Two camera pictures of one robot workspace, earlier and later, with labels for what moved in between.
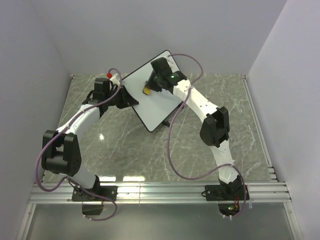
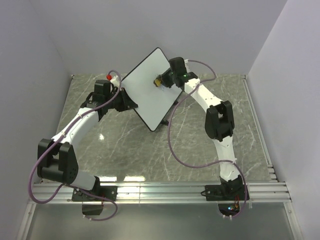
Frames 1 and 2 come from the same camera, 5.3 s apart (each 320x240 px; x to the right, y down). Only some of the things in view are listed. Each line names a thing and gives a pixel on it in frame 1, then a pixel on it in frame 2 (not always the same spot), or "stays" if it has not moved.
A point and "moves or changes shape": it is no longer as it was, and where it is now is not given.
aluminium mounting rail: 155,193 stays
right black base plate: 225,192 stays
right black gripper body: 153,82 → 167,79
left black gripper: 128,100 stays
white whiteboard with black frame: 154,108 stays
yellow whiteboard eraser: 146,91 moves or changes shape
